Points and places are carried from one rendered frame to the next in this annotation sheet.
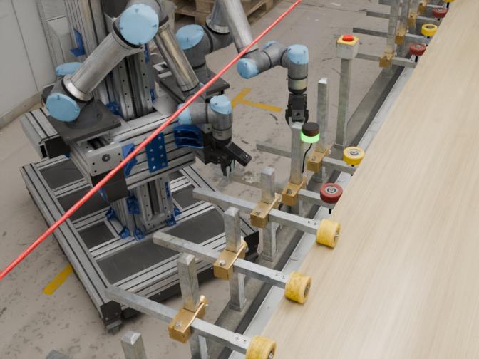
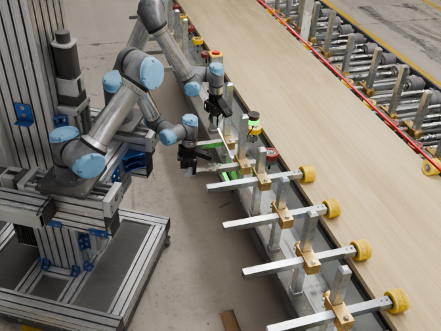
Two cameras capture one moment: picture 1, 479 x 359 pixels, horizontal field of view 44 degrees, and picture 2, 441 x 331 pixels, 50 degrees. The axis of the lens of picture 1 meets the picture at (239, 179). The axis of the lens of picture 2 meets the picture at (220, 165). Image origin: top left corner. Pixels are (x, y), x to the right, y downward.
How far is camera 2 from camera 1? 1.41 m
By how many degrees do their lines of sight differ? 37
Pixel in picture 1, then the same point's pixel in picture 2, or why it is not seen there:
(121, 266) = (97, 296)
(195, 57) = not seen: hidden behind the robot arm
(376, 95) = not seen: hidden behind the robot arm
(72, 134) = (82, 190)
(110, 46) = (129, 98)
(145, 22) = (159, 69)
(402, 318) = (381, 197)
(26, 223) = not seen: outside the picture
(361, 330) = (375, 213)
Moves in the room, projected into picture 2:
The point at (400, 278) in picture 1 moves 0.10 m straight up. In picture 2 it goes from (357, 179) to (362, 163)
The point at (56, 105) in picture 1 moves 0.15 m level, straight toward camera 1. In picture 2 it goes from (89, 165) to (123, 176)
